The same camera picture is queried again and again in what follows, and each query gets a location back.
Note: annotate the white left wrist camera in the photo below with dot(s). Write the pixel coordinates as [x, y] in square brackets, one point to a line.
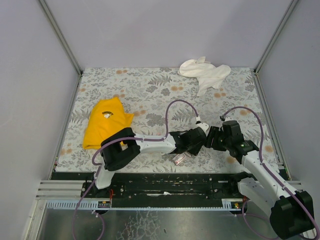
[203, 126]

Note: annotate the white red staple box sleeve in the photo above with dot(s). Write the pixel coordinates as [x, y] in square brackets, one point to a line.
[179, 158]

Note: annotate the yellow folded cloth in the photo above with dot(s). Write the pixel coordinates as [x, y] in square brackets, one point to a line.
[106, 119]

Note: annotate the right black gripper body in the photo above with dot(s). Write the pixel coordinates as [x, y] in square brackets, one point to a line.
[213, 137]

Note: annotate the aluminium frame post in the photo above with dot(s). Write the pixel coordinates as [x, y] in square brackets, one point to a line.
[278, 31]
[59, 35]

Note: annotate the right aluminium frame post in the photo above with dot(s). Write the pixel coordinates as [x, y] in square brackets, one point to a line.
[278, 31]

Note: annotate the white slotted cable duct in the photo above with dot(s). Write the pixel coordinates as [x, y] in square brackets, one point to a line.
[80, 205]

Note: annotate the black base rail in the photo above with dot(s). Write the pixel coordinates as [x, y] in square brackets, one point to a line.
[162, 190]

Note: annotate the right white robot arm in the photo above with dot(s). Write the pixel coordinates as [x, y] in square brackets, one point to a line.
[290, 212]

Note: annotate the left aluminium frame post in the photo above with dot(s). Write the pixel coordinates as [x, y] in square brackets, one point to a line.
[59, 35]

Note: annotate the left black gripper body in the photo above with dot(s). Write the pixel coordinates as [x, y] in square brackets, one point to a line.
[196, 141]

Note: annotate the floral table mat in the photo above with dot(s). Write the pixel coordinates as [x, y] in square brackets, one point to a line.
[161, 100]

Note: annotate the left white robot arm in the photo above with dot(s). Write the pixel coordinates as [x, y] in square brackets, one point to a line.
[121, 148]

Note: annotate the white crumpled cloth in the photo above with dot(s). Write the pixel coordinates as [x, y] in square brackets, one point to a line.
[207, 75]

